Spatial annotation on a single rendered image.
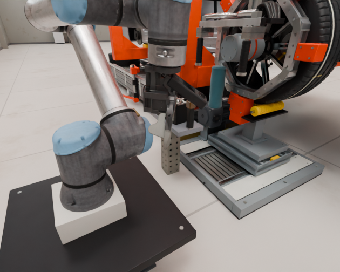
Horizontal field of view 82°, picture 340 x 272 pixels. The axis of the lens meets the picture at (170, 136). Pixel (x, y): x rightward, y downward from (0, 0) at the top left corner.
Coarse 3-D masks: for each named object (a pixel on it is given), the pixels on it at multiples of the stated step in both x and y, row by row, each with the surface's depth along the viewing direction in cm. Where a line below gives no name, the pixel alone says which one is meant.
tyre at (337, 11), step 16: (304, 0) 88; (320, 0) 84; (336, 0) 89; (320, 16) 84; (336, 16) 87; (320, 32) 85; (336, 32) 89; (336, 48) 93; (304, 64) 94; (320, 64) 93; (336, 64) 100; (288, 80) 102; (304, 80) 96; (320, 80) 105; (272, 96) 112; (288, 96) 106
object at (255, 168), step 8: (208, 136) 164; (216, 136) 163; (216, 144) 157; (224, 144) 154; (224, 152) 151; (232, 152) 143; (240, 152) 143; (288, 152) 142; (240, 160) 137; (248, 160) 131; (264, 160) 129; (272, 160) 131; (280, 160) 136; (288, 160) 143; (248, 168) 132; (256, 168) 126; (264, 168) 130
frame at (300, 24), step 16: (240, 0) 106; (288, 0) 86; (288, 16) 87; (304, 16) 86; (224, 32) 126; (304, 32) 87; (288, 48) 90; (224, 64) 133; (288, 64) 92; (272, 80) 101; (256, 96) 111
